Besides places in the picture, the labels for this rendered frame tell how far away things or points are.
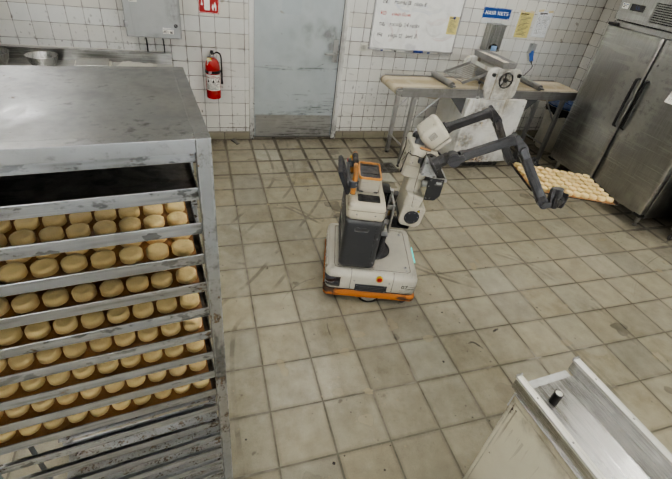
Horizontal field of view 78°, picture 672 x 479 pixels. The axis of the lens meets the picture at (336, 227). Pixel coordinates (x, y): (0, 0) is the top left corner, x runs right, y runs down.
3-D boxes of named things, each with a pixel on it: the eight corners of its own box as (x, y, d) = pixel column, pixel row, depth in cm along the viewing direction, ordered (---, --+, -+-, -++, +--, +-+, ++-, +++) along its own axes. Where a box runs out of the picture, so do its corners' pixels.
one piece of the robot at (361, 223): (334, 279, 293) (351, 176, 246) (335, 234, 338) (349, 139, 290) (380, 284, 295) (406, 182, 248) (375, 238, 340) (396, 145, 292)
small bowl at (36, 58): (23, 70, 367) (19, 57, 361) (32, 61, 387) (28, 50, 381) (57, 71, 375) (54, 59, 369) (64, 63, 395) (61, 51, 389)
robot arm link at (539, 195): (512, 145, 243) (518, 150, 233) (522, 140, 241) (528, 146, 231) (536, 205, 258) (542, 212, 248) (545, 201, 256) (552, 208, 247)
